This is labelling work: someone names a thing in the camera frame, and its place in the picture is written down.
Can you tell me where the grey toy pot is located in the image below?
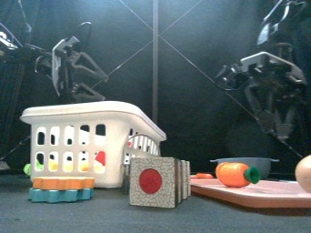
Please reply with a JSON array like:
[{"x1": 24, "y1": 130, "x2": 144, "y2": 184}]
[{"x1": 210, "y1": 157, "x2": 280, "y2": 180}]

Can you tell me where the white plastic slotted basket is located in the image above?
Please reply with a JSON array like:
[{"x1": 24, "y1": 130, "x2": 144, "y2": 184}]
[{"x1": 20, "y1": 100, "x2": 168, "y2": 189}]

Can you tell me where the beige round toy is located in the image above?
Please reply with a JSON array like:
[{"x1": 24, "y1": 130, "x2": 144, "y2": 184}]
[{"x1": 294, "y1": 154, "x2": 311, "y2": 194}]

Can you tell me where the red toy in basket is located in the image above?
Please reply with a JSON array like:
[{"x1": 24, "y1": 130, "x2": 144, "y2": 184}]
[{"x1": 93, "y1": 150, "x2": 108, "y2": 167}]

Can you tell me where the orange toy fruit green top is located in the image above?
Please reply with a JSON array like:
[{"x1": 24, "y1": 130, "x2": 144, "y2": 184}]
[{"x1": 214, "y1": 161, "x2": 263, "y2": 188}]

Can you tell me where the yellow toy in basket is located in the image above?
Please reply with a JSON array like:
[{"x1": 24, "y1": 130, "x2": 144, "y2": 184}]
[{"x1": 47, "y1": 159, "x2": 92, "y2": 173}]

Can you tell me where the pink cutting board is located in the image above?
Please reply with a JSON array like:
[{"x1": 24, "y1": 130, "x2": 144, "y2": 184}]
[{"x1": 188, "y1": 177, "x2": 311, "y2": 209}]

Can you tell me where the small orange toy piece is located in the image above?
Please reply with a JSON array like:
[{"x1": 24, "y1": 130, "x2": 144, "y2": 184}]
[{"x1": 194, "y1": 172, "x2": 215, "y2": 179}]

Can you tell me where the patterned block slice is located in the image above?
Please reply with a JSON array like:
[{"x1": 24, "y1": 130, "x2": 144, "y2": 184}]
[{"x1": 180, "y1": 159, "x2": 194, "y2": 201}]

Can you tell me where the orange toy gear piece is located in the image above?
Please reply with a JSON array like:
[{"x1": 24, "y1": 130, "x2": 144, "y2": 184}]
[{"x1": 32, "y1": 176, "x2": 96, "y2": 191}]

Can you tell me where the patterned block with red dot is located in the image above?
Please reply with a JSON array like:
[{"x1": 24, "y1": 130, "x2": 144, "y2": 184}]
[{"x1": 128, "y1": 156, "x2": 183, "y2": 209}]

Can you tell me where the teal toy gear piece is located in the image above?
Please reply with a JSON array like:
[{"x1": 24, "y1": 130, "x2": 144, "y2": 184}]
[{"x1": 27, "y1": 187, "x2": 95, "y2": 204}]

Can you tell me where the thin diagonal brace wire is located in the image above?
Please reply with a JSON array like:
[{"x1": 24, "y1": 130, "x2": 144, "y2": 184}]
[
  {"x1": 91, "y1": 0, "x2": 204, "y2": 89},
  {"x1": 118, "y1": 0, "x2": 304, "y2": 158}
]

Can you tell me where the grey vertical frame pole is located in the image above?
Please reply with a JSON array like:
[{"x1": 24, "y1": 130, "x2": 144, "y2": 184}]
[{"x1": 152, "y1": 0, "x2": 159, "y2": 125}]

